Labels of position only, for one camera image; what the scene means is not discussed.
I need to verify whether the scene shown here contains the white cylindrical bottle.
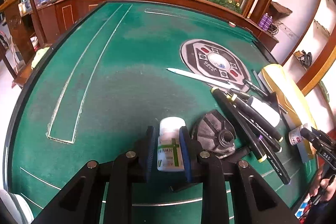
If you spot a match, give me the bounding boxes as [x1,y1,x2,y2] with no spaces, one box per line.
[247,96,280,127]

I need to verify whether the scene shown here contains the black marker white cap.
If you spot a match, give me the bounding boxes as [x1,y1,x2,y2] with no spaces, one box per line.
[211,88,267,162]

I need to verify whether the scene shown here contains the black pen on table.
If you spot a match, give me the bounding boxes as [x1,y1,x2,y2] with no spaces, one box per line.
[238,111,290,185]

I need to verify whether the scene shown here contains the person's right hand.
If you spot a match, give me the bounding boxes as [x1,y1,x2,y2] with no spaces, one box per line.
[309,166,335,202]

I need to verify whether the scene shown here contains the yellow-edged white tray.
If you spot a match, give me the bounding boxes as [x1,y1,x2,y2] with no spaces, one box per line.
[258,64,317,163]

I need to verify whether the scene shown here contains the round mahjong table control panel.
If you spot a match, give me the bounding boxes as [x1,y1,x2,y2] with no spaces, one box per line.
[180,39,251,92]

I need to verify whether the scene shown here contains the black gel pen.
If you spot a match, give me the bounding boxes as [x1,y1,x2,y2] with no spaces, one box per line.
[243,79,288,114]

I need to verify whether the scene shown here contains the white green-label pill bottle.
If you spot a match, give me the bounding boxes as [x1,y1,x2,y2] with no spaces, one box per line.
[157,117,186,172]

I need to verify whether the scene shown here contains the white pen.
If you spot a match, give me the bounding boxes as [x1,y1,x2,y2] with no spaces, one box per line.
[166,68,240,90]

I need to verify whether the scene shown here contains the black marker yellow cap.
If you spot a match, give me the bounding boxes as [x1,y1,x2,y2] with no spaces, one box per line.
[226,93,284,142]

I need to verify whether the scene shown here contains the purple bottles on shelf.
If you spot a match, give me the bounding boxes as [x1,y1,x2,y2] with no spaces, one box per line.
[258,13,273,31]

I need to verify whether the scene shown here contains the black round mesh cap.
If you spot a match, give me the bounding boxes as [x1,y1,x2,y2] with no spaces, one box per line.
[190,109,236,159]

